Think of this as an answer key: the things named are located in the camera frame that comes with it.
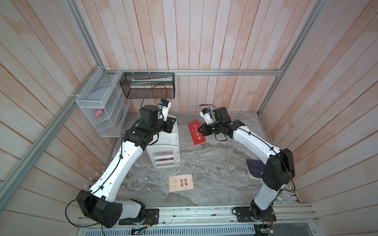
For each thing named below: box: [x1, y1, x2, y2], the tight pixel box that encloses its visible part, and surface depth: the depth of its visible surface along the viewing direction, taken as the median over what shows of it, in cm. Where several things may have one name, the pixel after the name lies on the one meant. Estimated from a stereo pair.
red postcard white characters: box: [187, 118, 207, 146], surface depth 87 cm
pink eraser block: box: [94, 108, 105, 118], surface depth 84 cm
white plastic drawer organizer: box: [146, 116, 181, 170], surface depth 81 cm
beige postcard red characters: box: [168, 174, 195, 193], surface depth 86 cm
